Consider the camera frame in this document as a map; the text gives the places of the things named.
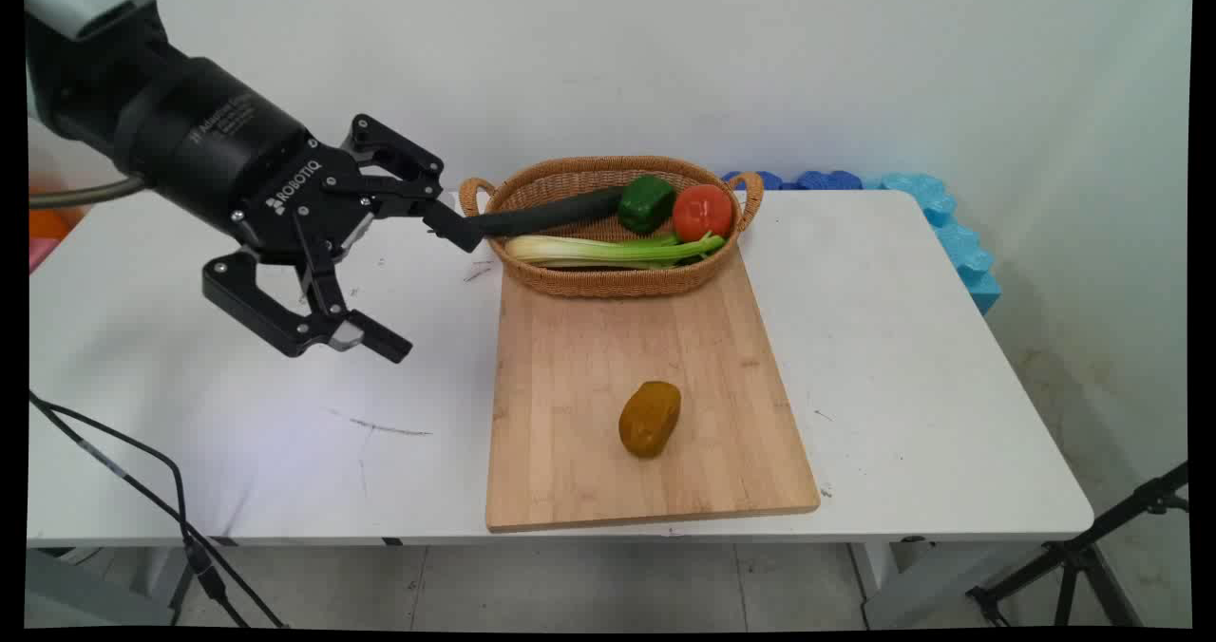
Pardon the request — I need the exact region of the woven wicker basket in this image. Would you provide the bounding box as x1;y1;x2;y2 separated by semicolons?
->
459;155;765;299

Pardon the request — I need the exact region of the green celery stalk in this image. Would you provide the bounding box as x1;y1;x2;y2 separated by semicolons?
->
503;232;728;271

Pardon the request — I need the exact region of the grey corrugated cable hose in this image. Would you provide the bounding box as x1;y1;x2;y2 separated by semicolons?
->
28;175;148;210

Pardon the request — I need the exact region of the green bell pepper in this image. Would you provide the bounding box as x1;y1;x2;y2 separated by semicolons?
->
617;175;677;236

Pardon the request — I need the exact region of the brown potato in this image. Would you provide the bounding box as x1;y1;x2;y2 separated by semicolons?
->
618;381;682;459

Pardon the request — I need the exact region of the wooden cutting board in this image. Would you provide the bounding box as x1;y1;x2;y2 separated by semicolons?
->
484;243;821;535

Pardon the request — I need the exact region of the orange object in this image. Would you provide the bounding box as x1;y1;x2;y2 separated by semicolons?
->
28;207;86;240

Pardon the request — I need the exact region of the white table leg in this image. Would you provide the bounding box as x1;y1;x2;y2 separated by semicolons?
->
848;536;1055;630

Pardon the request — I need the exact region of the black cable with connector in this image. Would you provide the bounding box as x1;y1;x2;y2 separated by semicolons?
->
28;390;253;629

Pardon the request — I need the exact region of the light blue foam mat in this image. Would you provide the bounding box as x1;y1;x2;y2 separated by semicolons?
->
879;172;1003;316

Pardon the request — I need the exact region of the dark blue foam mat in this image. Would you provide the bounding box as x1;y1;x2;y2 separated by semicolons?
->
722;170;864;192

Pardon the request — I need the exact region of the grey table leg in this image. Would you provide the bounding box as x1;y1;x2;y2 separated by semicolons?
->
27;545;205;629

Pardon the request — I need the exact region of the black tripod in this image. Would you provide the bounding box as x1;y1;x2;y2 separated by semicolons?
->
966;462;1190;629

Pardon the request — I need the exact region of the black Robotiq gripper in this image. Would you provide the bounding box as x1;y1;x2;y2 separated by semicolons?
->
112;53;485;365

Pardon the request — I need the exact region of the thin black cable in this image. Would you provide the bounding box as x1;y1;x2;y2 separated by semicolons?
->
33;400;288;630

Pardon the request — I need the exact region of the red tomato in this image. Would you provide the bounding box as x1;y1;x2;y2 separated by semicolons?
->
672;183;735;242

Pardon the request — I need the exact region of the dark green cucumber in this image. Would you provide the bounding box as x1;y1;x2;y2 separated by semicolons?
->
475;186;626;239

